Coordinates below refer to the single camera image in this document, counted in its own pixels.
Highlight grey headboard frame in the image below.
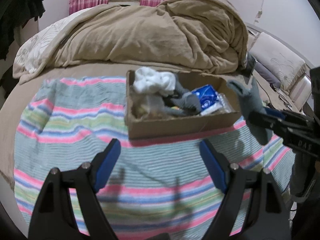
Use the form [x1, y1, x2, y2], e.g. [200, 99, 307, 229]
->
[246, 22, 320, 70]

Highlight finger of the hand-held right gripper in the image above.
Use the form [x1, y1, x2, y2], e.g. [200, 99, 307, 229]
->
[249, 110, 308, 135]
[264, 107, 313, 123]

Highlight brown cardboard box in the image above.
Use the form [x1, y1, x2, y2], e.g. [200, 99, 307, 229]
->
[124, 69, 242, 140]

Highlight white floral quilt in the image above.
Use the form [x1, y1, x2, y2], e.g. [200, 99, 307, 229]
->
[12, 7, 93, 74]

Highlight black cable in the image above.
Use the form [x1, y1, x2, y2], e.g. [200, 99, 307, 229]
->
[255, 80, 300, 110]

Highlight grey pillow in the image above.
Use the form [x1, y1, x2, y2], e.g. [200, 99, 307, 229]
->
[254, 61, 280, 88]

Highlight white cloth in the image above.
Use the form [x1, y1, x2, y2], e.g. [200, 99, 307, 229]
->
[132, 67, 177, 97]

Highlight clear plastic bag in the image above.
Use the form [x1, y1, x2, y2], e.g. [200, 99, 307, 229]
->
[132, 94, 165, 119]

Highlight dark tablet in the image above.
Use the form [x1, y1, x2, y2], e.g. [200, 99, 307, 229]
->
[242, 52, 257, 85]

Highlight cream headboard cushion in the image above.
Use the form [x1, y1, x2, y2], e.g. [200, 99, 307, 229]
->
[287, 74, 313, 105]

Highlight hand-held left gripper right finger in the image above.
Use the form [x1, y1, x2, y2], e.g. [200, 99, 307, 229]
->
[200, 139, 292, 240]

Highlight cream floral pillow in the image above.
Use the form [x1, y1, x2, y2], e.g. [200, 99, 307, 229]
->
[249, 32, 308, 92]

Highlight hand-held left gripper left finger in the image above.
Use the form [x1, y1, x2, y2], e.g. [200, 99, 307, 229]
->
[28, 138, 122, 240]

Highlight beige fleece blanket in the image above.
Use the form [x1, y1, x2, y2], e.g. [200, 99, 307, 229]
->
[12, 0, 249, 80]

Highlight grey sock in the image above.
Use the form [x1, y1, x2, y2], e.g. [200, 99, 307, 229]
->
[164, 80, 202, 117]
[226, 76, 273, 145]

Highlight dark hanging clothes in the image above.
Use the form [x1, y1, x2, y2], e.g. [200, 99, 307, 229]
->
[0, 0, 47, 60]

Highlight blue tissue packet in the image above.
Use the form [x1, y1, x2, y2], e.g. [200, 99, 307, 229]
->
[191, 85, 218, 110]

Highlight cotton swab bag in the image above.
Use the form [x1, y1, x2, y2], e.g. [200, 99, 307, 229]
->
[200, 92, 234, 117]

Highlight striped blanket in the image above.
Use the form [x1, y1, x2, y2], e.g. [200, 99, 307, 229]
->
[14, 77, 297, 240]

